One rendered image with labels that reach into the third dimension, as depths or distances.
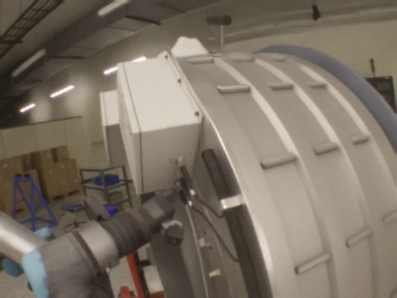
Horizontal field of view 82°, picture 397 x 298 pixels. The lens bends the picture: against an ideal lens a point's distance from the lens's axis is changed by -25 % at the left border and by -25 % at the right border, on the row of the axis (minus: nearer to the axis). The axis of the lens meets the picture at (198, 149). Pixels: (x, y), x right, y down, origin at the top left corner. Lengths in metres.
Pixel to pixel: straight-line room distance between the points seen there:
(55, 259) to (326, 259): 0.42
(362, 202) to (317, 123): 0.19
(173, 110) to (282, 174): 0.22
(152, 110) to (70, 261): 0.30
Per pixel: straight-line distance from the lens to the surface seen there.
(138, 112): 0.53
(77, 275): 0.46
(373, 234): 0.56
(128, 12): 4.99
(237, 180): 0.42
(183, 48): 1.02
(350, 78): 0.79
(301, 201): 0.47
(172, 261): 1.47
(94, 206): 0.52
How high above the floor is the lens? 1.66
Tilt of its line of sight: 7 degrees down
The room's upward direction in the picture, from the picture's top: 8 degrees counter-clockwise
